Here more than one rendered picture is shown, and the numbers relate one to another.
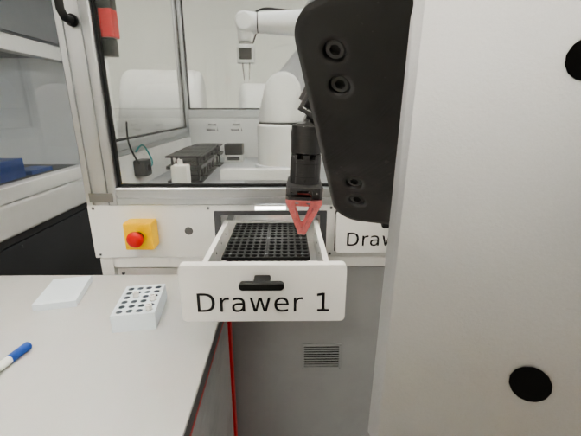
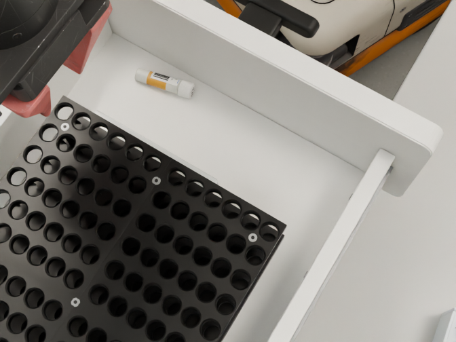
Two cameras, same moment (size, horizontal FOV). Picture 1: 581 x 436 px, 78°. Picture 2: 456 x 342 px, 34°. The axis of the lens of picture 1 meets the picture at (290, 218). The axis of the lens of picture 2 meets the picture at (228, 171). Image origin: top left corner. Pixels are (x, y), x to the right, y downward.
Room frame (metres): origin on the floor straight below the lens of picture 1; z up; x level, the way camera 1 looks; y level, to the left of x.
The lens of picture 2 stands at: (0.76, 0.17, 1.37)
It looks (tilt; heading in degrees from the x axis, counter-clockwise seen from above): 72 degrees down; 216
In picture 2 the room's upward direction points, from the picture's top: 4 degrees counter-clockwise
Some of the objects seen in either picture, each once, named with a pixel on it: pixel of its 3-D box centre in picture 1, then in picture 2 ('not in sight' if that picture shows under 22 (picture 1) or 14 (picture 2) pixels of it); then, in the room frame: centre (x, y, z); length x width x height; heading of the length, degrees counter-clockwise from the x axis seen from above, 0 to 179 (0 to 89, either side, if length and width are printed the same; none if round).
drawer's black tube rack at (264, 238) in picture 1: (268, 250); (85, 309); (0.77, 0.05, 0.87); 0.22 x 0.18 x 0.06; 1
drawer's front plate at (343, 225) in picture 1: (391, 232); not in sight; (0.88, -0.26, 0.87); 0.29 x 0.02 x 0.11; 91
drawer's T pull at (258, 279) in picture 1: (262, 282); (261, 20); (0.54, 0.05, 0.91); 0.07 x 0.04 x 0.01; 91
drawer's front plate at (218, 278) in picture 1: (263, 291); (241, 70); (0.56, 0.05, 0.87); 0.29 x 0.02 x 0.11; 91
